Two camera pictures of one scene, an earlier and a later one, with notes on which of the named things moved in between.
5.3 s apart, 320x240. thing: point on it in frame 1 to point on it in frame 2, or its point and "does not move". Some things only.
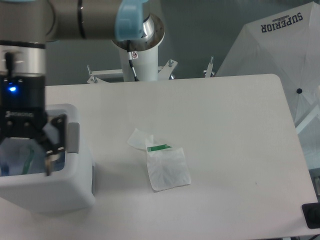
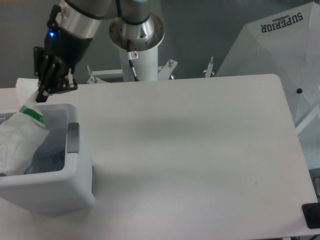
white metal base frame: [164, 72] does not move
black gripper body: [23, 112] to [65, 50]
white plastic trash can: [73, 189] does not move
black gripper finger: [55, 135] to [66, 83]
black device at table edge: [311, 211] does not move
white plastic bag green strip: [168, 166] to [23, 132]
